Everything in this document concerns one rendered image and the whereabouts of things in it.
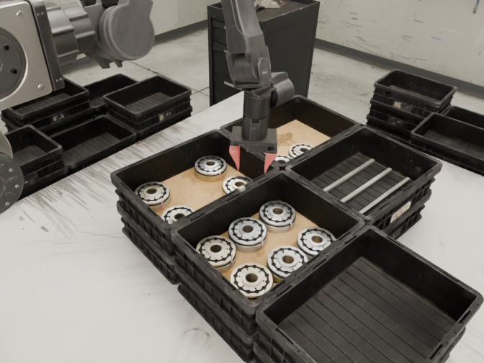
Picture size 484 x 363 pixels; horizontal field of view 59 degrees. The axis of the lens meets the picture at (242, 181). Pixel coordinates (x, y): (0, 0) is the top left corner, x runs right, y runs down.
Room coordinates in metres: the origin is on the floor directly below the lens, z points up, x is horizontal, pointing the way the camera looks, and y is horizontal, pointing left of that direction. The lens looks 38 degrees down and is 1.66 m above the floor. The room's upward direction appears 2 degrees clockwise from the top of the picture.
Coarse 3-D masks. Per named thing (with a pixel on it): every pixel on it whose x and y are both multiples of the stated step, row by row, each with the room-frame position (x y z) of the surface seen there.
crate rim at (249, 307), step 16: (272, 176) 0.96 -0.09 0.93; (288, 176) 0.97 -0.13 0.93; (240, 192) 0.89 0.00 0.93; (320, 192) 0.90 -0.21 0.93; (336, 208) 0.84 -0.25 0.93; (176, 240) 0.71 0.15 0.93; (336, 240) 0.72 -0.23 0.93; (192, 256) 0.66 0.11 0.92; (320, 256) 0.67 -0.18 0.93; (208, 272) 0.62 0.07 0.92; (224, 288) 0.58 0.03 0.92; (272, 288) 0.57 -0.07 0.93; (240, 304) 0.54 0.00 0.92; (256, 304) 0.53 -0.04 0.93
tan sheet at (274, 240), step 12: (252, 216) 0.91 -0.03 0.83; (300, 216) 0.91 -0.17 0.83; (300, 228) 0.86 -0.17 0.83; (276, 240) 0.81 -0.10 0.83; (288, 240) 0.81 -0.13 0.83; (240, 252) 0.76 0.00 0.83; (252, 252) 0.77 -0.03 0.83; (264, 252) 0.77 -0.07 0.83; (240, 264) 0.72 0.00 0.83; (264, 264) 0.73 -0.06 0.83; (228, 276) 0.68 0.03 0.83
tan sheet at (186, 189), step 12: (192, 168) 1.13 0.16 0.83; (228, 168) 1.14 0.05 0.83; (168, 180) 1.06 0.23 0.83; (180, 180) 1.06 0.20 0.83; (192, 180) 1.06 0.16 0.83; (180, 192) 1.00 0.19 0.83; (192, 192) 1.00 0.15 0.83; (204, 192) 1.01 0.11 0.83; (216, 192) 1.01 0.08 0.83; (180, 204) 0.95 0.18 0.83; (192, 204) 0.95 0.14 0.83; (204, 204) 0.95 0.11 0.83
